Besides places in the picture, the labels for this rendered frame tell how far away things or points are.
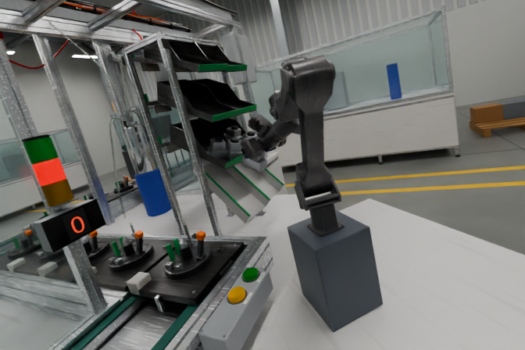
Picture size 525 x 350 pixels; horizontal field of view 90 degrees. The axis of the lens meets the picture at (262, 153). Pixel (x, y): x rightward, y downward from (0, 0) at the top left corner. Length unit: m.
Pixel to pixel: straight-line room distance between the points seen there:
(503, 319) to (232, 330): 0.53
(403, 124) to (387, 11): 5.17
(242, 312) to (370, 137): 4.00
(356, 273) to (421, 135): 3.90
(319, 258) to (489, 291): 0.40
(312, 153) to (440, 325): 0.43
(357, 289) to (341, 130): 3.90
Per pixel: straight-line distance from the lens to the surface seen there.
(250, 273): 0.73
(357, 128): 4.44
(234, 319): 0.65
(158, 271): 0.90
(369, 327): 0.72
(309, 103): 0.48
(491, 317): 0.77
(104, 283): 0.99
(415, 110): 4.40
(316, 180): 0.60
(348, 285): 0.67
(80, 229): 0.77
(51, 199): 0.76
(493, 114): 5.99
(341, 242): 0.61
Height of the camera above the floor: 1.37
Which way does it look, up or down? 11 degrees down
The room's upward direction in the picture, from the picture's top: 14 degrees counter-clockwise
